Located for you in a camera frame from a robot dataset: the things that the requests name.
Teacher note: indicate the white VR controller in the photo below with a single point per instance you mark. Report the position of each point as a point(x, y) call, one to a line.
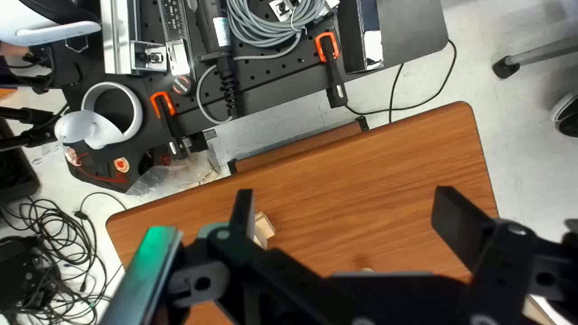
point(78, 129)

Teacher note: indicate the light grey chair armrest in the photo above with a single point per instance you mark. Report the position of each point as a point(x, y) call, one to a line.
point(60, 32)

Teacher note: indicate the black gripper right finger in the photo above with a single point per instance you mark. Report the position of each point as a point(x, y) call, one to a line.
point(461, 219)

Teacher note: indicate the black equipment case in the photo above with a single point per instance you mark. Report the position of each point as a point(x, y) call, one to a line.
point(96, 172)

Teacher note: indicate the tall wooden block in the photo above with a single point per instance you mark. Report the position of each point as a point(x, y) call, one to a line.
point(264, 228)

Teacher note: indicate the black tripod stand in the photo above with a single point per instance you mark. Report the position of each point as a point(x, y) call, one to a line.
point(27, 115)

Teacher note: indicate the small wooden cylindrical block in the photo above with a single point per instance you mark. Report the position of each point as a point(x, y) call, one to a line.
point(363, 265)

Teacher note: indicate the black perforated cart top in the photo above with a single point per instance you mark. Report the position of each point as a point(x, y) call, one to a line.
point(271, 84)

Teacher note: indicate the grey chair leg with caster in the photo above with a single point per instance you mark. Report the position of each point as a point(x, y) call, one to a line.
point(535, 55)

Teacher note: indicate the black box device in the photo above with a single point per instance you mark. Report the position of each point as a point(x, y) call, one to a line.
point(15, 174)

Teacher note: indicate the silver aluminium rail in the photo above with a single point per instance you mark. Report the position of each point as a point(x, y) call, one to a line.
point(119, 37)

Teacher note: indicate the metallic gripper side bar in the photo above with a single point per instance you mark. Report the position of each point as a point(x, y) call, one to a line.
point(146, 272)

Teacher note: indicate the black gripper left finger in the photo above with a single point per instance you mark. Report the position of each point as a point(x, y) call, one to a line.
point(242, 210)

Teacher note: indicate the black round device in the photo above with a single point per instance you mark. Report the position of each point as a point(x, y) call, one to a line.
point(24, 272)

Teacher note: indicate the glossy dark panel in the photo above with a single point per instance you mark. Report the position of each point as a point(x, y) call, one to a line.
point(408, 28)

